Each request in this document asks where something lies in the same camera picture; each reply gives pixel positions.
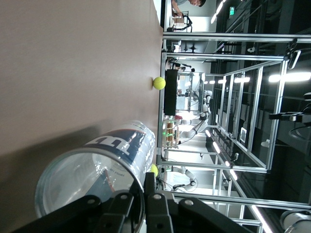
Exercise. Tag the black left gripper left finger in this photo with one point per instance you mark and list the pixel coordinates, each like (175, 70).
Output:
(85, 211)

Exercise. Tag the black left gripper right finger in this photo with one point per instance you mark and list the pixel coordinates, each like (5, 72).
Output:
(158, 213)

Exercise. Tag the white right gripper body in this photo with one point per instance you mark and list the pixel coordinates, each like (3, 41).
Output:
(296, 118)

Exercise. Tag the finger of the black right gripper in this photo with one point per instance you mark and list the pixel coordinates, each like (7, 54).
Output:
(307, 117)
(279, 116)

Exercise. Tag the clear tennis ball can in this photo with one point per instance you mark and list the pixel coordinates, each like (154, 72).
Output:
(116, 145)

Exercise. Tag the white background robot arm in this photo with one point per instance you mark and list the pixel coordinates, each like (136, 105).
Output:
(188, 173)

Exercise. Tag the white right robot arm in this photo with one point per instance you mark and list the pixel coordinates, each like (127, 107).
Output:
(296, 221)

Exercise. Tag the yellow tennis ball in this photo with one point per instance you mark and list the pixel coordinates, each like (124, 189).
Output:
(154, 170)
(159, 83)

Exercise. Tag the bright ceiling light bar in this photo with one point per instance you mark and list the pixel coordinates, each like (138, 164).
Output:
(291, 77)

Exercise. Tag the white humanoid robot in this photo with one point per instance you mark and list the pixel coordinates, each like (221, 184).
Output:
(204, 116)

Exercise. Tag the wooden rack with items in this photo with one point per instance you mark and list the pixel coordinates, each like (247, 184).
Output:
(171, 133)

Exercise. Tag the black rectangular panel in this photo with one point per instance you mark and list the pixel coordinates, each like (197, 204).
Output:
(170, 92)

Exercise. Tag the green exit sign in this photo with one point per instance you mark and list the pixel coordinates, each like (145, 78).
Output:
(232, 11)

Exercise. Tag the cardboard box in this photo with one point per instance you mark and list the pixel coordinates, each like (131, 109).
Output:
(178, 21)

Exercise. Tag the person with black hair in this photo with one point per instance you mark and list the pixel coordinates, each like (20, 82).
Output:
(199, 3)

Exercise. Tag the brown table mat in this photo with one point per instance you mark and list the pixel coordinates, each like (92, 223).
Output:
(73, 60)

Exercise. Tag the black camera on frame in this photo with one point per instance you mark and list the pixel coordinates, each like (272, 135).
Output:
(294, 59)

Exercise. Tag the aluminium frame cage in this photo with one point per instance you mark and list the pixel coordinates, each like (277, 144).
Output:
(218, 56)

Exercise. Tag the aluminium frame bar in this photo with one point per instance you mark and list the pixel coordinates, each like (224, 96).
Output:
(243, 201)
(230, 37)

